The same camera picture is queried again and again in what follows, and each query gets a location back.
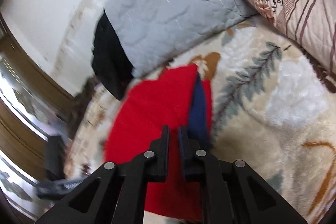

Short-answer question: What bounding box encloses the red and blue knit sweater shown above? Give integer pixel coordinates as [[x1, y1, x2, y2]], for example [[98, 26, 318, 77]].
[[105, 64, 212, 222]]

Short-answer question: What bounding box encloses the wooden glass-door wardrobe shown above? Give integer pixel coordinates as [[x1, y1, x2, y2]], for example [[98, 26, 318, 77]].
[[1, 19, 73, 223]]

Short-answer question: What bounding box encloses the dark brown fuzzy blanket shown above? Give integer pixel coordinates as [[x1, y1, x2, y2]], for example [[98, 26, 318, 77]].
[[66, 76, 100, 140]]

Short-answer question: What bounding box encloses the cream leaf-pattern fleece blanket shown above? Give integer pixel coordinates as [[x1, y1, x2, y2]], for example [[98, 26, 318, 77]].
[[64, 15, 336, 224]]

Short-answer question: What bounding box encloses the black garment pile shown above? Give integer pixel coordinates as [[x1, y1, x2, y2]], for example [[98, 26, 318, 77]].
[[92, 13, 133, 101]]

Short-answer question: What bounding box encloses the grey quilted pillow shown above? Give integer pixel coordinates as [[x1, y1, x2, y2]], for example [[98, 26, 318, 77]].
[[104, 0, 256, 77]]

